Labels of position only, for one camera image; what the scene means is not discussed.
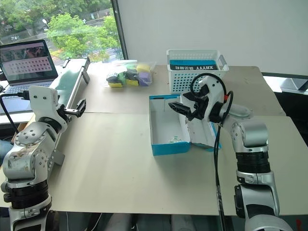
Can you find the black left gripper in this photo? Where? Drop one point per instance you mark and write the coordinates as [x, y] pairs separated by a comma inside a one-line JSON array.
[[63, 113]]

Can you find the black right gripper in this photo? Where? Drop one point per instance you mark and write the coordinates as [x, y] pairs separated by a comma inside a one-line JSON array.
[[201, 108]]

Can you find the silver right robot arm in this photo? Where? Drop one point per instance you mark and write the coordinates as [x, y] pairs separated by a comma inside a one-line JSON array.
[[250, 142]]

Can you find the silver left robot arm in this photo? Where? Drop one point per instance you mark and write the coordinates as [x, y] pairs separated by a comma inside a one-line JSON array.
[[24, 156]]

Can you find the blue cardboard box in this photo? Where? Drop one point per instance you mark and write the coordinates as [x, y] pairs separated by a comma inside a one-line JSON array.
[[166, 130]]

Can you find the white perforated plastic basket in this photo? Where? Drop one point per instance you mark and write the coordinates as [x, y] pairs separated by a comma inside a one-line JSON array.
[[183, 81]]

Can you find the blue printed carton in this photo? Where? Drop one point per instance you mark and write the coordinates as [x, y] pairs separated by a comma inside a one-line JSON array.
[[192, 66]]

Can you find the yellow sponge with black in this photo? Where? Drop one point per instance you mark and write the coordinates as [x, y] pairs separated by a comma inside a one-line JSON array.
[[132, 82], [116, 84]]

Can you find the purple sponge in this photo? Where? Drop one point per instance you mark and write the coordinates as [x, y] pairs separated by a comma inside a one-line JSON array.
[[145, 78]]

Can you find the yellow green sponge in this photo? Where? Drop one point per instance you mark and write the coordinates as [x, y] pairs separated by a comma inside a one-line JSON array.
[[143, 67]]

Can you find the clear plastic bag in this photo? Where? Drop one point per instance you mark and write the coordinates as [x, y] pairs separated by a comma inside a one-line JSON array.
[[131, 74]]

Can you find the open grey laptop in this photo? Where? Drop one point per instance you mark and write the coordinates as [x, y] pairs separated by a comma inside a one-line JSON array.
[[26, 60]]

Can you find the blue jeans leg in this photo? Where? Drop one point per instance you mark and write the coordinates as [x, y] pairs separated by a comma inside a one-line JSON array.
[[4, 151]]

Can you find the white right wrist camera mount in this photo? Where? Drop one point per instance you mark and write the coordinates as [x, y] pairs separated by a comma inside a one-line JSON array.
[[214, 89]]

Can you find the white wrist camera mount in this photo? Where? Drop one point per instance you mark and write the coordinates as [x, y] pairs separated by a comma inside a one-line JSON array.
[[43, 101], [214, 89]]

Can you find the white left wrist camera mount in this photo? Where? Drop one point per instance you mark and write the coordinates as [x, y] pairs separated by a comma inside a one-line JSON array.
[[43, 101]]

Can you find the dark window frame post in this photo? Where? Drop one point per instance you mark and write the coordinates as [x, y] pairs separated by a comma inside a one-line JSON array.
[[119, 29]]

